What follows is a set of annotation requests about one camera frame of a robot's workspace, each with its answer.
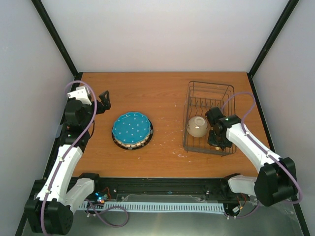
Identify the cream ceramic bowl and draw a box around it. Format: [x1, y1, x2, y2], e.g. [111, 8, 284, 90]
[186, 116, 208, 138]

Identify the teal polka dot plate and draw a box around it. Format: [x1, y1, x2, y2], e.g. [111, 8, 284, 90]
[112, 112, 152, 145]

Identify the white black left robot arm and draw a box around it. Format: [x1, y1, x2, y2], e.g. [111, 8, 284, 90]
[24, 86, 111, 236]

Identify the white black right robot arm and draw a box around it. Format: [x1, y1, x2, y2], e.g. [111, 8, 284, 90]
[205, 107, 299, 207]

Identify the black striped plate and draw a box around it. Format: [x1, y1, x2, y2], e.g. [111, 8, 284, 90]
[111, 124, 154, 150]

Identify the metal floor plate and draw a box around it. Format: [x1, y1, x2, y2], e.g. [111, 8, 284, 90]
[68, 203, 310, 236]

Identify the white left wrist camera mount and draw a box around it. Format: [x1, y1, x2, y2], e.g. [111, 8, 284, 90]
[67, 86, 92, 105]

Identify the dark wire dish rack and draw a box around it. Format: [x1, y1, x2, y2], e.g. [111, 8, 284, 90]
[183, 81, 237, 156]

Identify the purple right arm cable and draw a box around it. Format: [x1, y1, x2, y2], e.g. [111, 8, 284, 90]
[220, 92, 304, 220]

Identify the black aluminium frame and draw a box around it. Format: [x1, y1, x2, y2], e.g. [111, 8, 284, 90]
[16, 0, 298, 236]

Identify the white slotted cable duct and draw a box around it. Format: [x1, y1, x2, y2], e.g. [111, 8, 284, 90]
[94, 202, 224, 214]

